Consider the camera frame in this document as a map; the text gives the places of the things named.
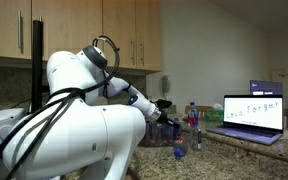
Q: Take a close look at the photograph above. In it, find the flat computer monitor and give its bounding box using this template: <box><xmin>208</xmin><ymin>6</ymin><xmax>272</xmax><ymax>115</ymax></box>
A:
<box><xmin>249</xmin><ymin>79</ymin><xmax>283</xmax><ymax>97</ymax></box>

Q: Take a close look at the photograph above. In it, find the black stand pole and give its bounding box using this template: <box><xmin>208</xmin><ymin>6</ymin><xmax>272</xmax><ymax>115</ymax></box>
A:
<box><xmin>31</xmin><ymin>19</ymin><xmax>45</xmax><ymax>114</ymax></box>

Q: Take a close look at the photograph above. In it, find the grey wall phone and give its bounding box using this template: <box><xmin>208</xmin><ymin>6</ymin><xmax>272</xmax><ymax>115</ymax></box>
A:
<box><xmin>161</xmin><ymin>75</ymin><xmax>172</xmax><ymax>95</ymax></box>

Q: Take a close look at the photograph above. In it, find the plastic-wrapped water bottle pack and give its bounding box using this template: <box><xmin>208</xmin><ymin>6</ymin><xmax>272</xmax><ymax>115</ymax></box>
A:
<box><xmin>140</xmin><ymin>118</ymin><xmax>182</xmax><ymax>148</ymax></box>

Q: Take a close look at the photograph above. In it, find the grey laptop computer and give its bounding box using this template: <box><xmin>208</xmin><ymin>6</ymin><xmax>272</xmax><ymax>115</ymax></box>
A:
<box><xmin>206</xmin><ymin>94</ymin><xmax>284</xmax><ymax>146</ymax></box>

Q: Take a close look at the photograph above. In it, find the black velcro strap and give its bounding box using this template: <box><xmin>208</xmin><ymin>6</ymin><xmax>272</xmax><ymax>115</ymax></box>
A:
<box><xmin>122</xmin><ymin>82</ymin><xmax>132</xmax><ymax>94</ymax></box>
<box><xmin>47</xmin><ymin>87</ymin><xmax>87</xmax><ymax>101</ymax></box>

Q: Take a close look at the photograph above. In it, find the silver cabinet handle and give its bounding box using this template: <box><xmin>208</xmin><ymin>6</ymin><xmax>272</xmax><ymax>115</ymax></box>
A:
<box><xmin>140</xmin><ymin>40</ymin><xmax>145</xmax><ymax>63</ymax></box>
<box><xmin>17</xmin><ymin>11</ymin><xmax>23</xmax><ymax>51</ymax></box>
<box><xmin>130</xmin><ymin>39</ymin><xmax>135</xmax><ymax>62</ymax></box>

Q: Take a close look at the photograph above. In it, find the white door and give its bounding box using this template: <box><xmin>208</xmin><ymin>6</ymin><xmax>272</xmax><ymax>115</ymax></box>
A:
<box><xmin>271</xmin><ymin>68</ymin><xmax>288</xmax><ymax>109</ymax></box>

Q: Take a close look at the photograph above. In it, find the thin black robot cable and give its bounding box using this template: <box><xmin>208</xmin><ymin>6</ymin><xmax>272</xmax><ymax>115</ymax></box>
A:
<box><xmin>91</xmin><ymin>34</ymin><xmax>122</xmax><ymax>99</ymax></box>

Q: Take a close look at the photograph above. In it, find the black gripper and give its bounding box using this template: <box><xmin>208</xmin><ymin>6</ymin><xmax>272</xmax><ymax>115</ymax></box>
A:
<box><xmin>156</xmin><ymin>108</ymin><xmax>182</xmax><ymax>130</ymax></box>

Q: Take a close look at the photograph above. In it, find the thick black robot hose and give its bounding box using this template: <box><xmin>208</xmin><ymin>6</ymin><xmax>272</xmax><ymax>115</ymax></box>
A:
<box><xmin>0</xmin><ymin>87</ymin><xmax>87</xmax><ymax>180</ymax></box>

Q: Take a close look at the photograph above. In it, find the white VR headset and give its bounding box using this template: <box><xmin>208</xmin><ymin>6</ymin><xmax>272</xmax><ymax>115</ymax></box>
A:
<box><xmin>0</xmin><ymin>107</ymin><xmax>29</xmax><ymax>158</ymax></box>

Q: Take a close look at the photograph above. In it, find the clear Fiji water bottle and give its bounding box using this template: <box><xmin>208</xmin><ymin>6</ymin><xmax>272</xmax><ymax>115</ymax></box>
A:
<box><xmin>192</xmin><ymin>120</ymin><xmax>204</xmax><ymax>151</ymax></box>
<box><xmin>172</xmin><ymin>136</ymin><xmax>189</xmax><ymax>160</ymax></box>
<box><xmin>187</xmin><ymin>101</ymin><xmax>200</xmax><ymax>127</ymax></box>

